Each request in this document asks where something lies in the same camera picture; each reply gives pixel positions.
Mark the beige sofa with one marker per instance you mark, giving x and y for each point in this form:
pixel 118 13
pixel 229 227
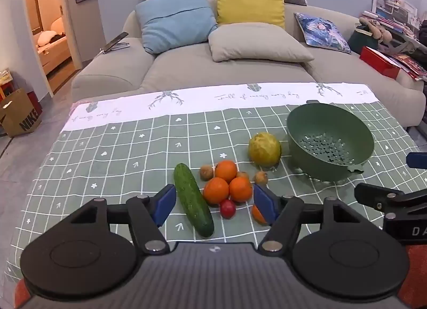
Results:
pixel 233 72

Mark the yellow cushion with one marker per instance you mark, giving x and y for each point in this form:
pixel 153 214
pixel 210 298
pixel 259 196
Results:
pixel 250 4

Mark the small brown fruit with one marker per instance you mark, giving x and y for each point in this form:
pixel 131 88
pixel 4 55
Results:
pixel 242 174
pixel 206 172
pixel 261 177

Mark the printed picture board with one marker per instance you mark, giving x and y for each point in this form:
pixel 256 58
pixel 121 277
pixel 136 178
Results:
pixel 393 5

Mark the green colander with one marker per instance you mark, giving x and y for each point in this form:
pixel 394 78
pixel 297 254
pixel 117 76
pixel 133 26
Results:
pixel 328 142

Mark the green cucumber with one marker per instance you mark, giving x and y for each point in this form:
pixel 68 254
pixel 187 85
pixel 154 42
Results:
pixel 191 197

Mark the stack of magazines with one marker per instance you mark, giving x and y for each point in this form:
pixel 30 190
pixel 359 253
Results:
pixel 412 64

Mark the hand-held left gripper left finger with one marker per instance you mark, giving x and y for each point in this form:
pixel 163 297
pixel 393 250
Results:
pixel 165 206

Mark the beige cushion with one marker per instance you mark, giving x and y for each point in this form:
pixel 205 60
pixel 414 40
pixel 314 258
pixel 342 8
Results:
pixel 257 44

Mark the orange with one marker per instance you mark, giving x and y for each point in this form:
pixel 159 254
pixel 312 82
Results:
pixel 226 169
pixel 216 191
pixel 257 214
pixel 241 189

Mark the light blue cushion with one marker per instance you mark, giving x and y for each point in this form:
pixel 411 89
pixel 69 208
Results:
pixel 176 22

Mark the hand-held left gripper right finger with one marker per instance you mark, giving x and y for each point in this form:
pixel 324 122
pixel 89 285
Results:
pixel 265 204

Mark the bed with pillows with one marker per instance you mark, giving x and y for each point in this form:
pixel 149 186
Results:
pixel 53 44

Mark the dark green bag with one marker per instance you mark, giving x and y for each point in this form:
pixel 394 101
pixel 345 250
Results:
pixel 360 42

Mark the small red fruit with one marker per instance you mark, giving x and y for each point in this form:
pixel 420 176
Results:
pixel 228 208

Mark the large yellow-green pomelo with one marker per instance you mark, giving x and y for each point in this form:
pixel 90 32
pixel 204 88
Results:
pixel 264 149

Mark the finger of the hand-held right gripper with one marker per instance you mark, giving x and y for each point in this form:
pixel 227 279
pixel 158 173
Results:
pixel 375 195
pixel 417 160

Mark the blue printed cushion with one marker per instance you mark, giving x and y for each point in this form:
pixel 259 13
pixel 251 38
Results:
pixel 322 30

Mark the brown paper bag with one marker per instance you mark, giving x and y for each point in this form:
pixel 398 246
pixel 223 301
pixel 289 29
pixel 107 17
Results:
pixel 21 114

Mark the beige plush toy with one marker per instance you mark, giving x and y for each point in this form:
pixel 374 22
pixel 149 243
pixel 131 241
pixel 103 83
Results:
pixel 377 29

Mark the red box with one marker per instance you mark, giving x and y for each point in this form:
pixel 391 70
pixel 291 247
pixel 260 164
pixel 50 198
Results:
pixel 378 60

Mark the green checked tablecloth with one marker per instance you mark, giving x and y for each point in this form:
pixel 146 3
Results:
pixel 133 149

